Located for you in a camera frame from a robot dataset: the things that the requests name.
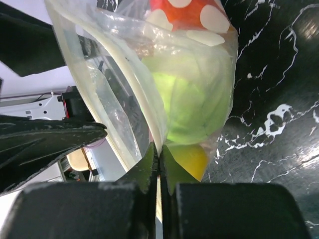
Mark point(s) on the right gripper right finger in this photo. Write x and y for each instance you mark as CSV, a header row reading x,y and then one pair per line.
x,y
171,176

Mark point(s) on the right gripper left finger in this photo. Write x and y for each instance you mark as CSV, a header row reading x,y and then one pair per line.
x,y
133,200

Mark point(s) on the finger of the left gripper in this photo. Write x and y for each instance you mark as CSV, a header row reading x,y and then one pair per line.
x,y
28,147
27,45

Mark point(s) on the fake green cabbage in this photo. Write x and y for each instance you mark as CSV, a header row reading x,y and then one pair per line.
x,y
196,90

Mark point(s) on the clear zip top bag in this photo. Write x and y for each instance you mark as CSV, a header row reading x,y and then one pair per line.
x,y
103,50

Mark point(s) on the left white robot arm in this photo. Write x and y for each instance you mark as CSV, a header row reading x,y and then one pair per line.
x,y
48,106

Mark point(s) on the fake green orange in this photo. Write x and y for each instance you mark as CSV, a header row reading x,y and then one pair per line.
x,y
192,158

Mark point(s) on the fake spotted mushroom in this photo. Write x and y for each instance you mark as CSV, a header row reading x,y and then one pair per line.
x,y
204,21

